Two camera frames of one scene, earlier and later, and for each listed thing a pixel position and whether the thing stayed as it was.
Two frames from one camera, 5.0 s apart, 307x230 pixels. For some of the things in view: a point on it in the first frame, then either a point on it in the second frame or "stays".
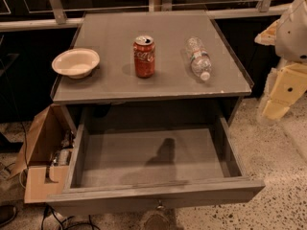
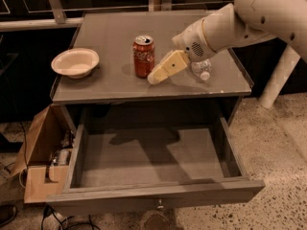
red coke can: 144,50 stays
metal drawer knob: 160,206 stays
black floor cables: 62,223 stays
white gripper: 294,34 -> 191,43
